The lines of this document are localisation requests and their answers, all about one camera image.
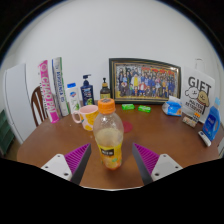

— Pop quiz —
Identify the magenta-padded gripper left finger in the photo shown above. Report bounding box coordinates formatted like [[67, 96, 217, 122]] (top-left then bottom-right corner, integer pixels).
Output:
[[41, 143, 92, 186]]

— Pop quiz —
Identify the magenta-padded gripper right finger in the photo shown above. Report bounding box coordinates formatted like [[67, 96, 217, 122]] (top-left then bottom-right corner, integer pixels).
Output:
[[132, 143, 184, 186]]

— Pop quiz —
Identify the orange juice bottle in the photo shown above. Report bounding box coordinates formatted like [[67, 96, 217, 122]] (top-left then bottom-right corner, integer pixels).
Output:
[[92, 97, 125, 171]]

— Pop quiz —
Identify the pink mug with yellow fruit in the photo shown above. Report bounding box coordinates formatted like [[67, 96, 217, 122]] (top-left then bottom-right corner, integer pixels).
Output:
[[71, 104, 100, 132]]

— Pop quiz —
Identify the small green packet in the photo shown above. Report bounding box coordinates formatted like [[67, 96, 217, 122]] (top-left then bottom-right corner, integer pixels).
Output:
[[137, 104, 152, 114], [121, 103, 136, 111]]

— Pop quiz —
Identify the small beige snack packet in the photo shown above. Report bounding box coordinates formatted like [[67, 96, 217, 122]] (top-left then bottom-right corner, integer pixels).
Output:
[[181, 115, 198, 129]]

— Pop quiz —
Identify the white remote control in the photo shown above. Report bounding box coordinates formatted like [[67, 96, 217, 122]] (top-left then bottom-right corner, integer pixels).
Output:
[[197, 130, 213, 148]]

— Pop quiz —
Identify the white bottle with blue cap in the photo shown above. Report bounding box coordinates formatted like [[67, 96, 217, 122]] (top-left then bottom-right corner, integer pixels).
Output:
[[65, 82, 82, 114]]

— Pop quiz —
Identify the colourful puzzle cube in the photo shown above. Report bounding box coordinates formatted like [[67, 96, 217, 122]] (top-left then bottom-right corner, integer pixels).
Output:
[[192, 111, 202, 123]]

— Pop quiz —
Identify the brown wooden chair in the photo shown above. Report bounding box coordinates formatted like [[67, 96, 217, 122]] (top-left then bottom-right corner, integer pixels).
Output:
[[30, 85, 51, 128]]

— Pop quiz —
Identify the dark blue pump bottle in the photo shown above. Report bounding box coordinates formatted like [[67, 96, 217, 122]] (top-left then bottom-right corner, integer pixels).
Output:
[[80, 73, 95, 107]]

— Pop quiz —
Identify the blue detergent bottle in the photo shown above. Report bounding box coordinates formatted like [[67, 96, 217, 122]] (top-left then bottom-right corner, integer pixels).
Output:
[[202, 96, 222, 142]]

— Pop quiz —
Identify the green plastic crate stack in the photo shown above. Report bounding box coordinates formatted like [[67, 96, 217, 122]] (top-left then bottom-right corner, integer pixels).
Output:
[[0, 109, 15, 156]]

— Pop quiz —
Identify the small brown pump bottle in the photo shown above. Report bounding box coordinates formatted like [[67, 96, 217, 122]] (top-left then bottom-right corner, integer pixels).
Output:
[[99, 77, 112, 100]]

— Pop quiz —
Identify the framed group picture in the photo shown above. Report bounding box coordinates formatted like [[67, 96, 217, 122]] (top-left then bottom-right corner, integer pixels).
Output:
[[108, 57, 183, 106]]

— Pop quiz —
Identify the white paper gift bag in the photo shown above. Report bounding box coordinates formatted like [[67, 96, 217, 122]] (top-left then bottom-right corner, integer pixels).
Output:
[[180, 58, 217, 124]]

